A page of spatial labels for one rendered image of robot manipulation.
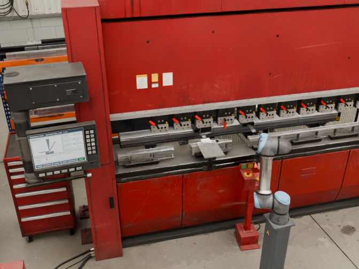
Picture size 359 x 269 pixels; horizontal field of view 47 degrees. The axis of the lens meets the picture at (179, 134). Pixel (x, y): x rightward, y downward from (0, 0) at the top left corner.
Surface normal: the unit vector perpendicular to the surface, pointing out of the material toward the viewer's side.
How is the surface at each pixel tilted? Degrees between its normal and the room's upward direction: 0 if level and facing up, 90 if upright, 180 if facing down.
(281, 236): 90
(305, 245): 0
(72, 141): 90
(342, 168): 90
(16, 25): 90
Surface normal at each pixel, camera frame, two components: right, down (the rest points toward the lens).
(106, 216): 0.25, 0.48
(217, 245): 0.00, -0.87
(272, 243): -0.46, 0.44
